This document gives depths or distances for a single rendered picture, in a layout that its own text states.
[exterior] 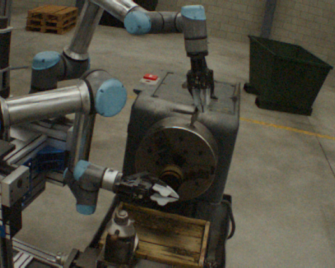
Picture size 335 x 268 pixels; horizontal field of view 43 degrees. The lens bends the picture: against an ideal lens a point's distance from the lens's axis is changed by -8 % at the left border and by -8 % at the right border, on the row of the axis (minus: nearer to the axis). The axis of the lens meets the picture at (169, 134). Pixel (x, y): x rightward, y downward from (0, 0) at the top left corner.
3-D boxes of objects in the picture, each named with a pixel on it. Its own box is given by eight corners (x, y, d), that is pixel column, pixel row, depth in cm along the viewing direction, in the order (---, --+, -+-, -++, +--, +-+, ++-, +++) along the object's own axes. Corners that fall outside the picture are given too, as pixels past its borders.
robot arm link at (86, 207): (88, 200, 167) (92, 174, 163) (99, 216, 158) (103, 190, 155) (69, 201, 163) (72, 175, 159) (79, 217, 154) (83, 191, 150)
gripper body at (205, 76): (187, 92, 144) (183, 55, 140) (190, 85, 152) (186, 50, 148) (210, 90, 143) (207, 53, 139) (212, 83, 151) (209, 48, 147)
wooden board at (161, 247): (119, 209, 178) (120, 201, 177) (207, 229, 175) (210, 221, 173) (98, 251, 150) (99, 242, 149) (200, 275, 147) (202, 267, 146)
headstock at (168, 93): (143, 133, 253) (154, 66, 239) (227, 151, 249) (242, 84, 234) (115, 180, 199) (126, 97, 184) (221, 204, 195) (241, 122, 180)
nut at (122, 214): (115, 215, 123) (117, 205, 122) (129, 219, 123) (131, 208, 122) (112, 223, 120) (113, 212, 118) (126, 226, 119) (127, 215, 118)
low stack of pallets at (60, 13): (43, 22, 984) (45, 4, 967) (77, 25, 984) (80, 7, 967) (23, 30, 868) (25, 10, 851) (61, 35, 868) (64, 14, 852)
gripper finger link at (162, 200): (173, 212, 149) (147, 204, 150) (177, 204, 154) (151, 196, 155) (176, 204, 148) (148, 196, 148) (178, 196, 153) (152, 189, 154)
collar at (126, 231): (110, 219, 126) (111, 210, 125) (136, 225, 126) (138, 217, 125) (102, 233, 119) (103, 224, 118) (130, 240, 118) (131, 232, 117)
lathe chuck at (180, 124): (130, 173, 189) (154, 106, 176) (200, 201, 188) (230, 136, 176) (124, 183, 180) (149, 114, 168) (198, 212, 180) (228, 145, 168)
